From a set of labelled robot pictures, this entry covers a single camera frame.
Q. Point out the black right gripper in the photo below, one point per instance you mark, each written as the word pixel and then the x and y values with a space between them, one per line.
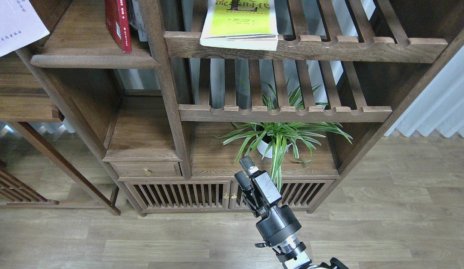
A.
pixel 261 196

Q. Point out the red paperback book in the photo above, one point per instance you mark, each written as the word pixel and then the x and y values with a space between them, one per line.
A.
pixel 116 21

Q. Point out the white lavender paperback book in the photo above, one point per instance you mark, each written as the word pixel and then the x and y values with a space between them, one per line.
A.
pixel 20 25

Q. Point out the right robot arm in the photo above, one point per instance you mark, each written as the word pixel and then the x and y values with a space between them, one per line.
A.
pixel 291 253

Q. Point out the upright books on shelf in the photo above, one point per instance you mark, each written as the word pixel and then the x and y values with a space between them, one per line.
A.
pixel 135 18

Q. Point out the spider plant in white pot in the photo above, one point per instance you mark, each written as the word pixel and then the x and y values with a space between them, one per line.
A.
pixel 280 136

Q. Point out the brass drawer knob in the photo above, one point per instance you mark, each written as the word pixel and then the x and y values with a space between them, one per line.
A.
pixel 147 172

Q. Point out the large dark wooden bookshelf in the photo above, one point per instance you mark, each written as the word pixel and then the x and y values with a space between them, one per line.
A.
pixel 161 105

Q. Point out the yellow-green paperback book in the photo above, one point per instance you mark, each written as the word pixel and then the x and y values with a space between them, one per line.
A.
pixel 241 24

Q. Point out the white curtain right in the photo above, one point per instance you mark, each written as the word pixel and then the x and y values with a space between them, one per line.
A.
pixel 440 107

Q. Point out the wooden side table left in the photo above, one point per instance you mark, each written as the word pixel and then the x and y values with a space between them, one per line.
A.
pixel 23 101

